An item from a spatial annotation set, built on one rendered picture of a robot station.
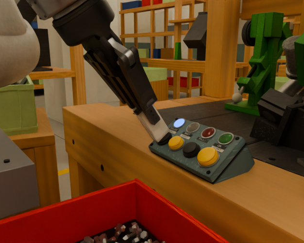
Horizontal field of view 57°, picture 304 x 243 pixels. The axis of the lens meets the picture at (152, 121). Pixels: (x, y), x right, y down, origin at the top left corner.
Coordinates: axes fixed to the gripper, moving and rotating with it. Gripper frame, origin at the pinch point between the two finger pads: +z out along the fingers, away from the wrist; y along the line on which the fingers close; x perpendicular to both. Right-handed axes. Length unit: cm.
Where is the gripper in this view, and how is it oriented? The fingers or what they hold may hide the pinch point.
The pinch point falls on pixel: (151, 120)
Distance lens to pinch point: 45.5
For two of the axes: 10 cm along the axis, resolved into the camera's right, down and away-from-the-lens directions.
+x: 6.8, -6.7, 3.0
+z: 4.8, 7.1, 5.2
